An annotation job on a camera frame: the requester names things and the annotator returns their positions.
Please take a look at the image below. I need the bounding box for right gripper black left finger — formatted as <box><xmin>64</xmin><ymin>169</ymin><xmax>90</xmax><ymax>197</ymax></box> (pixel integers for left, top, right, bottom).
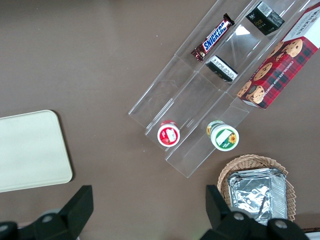
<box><xmin>17</xmin><ymin>185</ymin><xmax>94</xmax><ymax>240</ymax></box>

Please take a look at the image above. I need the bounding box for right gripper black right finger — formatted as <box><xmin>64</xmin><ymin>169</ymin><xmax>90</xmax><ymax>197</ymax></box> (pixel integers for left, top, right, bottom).
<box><xmin>201</xmin><ymin>184</ymin><xmax>309</xmax><ymax>240</ymax></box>

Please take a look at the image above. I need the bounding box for light wicker basket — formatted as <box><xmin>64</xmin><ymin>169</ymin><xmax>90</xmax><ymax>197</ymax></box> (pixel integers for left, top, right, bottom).
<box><xmin>216</xmin><ymin>154</ymin><xmax>297</xmax><ymax>223</ymax></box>

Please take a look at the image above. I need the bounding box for beige plastic serving tray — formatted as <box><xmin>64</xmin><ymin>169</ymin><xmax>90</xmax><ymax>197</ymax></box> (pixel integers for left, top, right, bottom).
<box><xmin>0</xmin><ymin>109</ymin><xmax>74</xmax><ymax>193</ymax></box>

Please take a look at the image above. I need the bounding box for stack of foil trays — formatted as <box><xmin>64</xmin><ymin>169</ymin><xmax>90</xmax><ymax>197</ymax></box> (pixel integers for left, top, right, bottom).
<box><xmin>226</xmin><ymin>167</ymin><xmax>288</xmax><ymax>226</ymax></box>

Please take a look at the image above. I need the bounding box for green lidded small jar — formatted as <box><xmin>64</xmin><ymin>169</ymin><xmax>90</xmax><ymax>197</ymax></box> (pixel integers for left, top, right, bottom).
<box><xmin>206</xmin><ymin>120</ymin><xmax>240</xmax><ymax>152</ymax></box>

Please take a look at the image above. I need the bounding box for red lidded small jar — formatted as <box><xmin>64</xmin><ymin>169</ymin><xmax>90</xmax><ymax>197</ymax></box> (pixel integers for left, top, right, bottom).
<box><xmin>157</xmin><ymin>119</ymin><xmax>181</xmax><ymax>147</ymax></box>

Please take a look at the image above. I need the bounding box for clear acrylic stepped display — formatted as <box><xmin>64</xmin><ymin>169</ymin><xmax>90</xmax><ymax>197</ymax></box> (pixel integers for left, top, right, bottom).
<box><xmin>127</xmin><ymin>0</ymin><xmax>320</xmax><ymax>179</ymax></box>

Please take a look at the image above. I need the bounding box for small black carton box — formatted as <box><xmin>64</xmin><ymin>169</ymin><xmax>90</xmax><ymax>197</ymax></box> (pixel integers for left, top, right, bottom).
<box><xmin>205</xmin><ymin>55</ymin><xmax>239</xmax><ymax>83</ymax></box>
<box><xmin>245</xmin><ymin>0</ymin><xmax>286</xmax><ymax>36</ymax></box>

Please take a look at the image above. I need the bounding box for red tartan cookie box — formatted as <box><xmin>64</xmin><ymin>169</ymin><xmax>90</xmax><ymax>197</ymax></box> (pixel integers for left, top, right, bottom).
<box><xmin>236</xmin><ymin>2</ymin><xmax>320</xmax><ymax>110</ymax></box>

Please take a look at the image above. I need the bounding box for Snickers chocolate bar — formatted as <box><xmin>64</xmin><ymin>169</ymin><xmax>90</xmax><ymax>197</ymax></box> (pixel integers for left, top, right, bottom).
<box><xmin>190</xmin><ymin>13</ymin><xmax>236</xmax><ymax>63</ymax></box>

